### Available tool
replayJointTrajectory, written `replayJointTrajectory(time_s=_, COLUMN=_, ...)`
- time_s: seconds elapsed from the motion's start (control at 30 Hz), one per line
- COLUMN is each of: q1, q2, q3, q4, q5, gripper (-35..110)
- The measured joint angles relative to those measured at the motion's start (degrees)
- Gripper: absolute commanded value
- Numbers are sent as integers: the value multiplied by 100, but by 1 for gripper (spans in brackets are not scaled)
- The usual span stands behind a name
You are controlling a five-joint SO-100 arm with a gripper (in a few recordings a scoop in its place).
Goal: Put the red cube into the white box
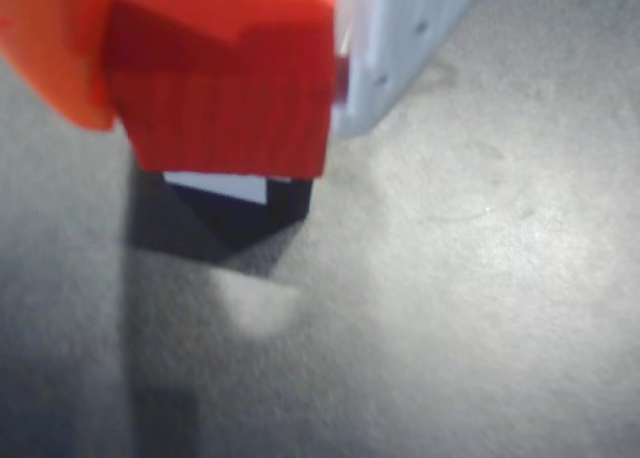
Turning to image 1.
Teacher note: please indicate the white cardboard box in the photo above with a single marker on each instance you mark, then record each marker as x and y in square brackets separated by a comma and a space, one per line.
[215, 185]

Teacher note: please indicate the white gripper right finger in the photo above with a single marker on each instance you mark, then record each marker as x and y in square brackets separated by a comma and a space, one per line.
[395, 33]

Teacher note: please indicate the red cube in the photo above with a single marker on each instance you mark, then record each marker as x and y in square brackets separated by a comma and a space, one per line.
[225, 93]

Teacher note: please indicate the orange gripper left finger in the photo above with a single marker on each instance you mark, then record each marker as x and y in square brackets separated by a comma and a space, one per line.
[50, 43]

